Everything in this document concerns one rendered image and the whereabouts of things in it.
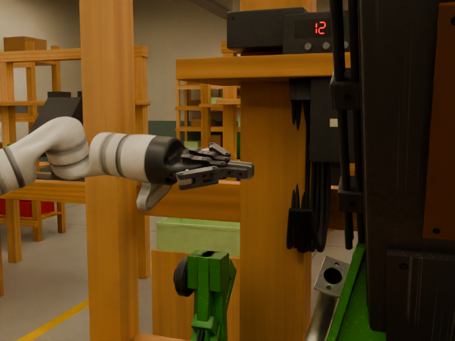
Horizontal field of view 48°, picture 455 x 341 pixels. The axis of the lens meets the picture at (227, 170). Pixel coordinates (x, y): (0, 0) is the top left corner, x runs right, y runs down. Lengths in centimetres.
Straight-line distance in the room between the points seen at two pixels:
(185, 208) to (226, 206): 10
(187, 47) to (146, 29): 109
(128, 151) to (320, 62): 36
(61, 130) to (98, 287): 54
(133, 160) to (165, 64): 1119
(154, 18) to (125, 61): 1098
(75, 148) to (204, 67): 28
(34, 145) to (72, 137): 6
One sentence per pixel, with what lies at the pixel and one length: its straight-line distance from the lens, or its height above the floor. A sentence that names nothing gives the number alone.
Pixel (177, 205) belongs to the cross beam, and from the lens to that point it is 125.
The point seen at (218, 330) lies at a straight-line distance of 103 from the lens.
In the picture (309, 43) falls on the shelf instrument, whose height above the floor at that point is 156.
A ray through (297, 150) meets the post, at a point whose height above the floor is 136.
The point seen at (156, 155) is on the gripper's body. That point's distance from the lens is 77.
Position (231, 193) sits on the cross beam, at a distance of 119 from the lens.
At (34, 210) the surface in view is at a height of 35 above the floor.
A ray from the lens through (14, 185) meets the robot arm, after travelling 87.
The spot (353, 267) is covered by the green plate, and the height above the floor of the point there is 124.
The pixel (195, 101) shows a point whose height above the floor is 169.
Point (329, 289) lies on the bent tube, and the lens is 77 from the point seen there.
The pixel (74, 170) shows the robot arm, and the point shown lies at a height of 134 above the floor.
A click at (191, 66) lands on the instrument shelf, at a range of 98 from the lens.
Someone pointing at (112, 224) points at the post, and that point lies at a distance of 124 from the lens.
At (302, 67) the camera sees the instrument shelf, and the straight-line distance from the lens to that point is 92.
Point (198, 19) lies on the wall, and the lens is 1176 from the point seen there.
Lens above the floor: 144
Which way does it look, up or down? 6 degrees down
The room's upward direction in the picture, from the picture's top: straight up
